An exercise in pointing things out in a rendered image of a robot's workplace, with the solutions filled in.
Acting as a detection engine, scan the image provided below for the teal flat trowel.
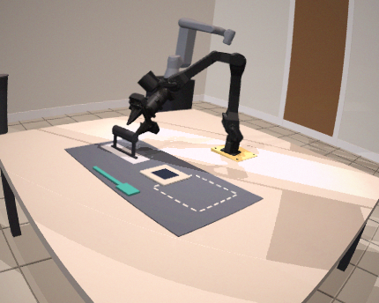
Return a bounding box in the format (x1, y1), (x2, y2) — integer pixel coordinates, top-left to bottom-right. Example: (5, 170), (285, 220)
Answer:
(93, 166), (140, 196)

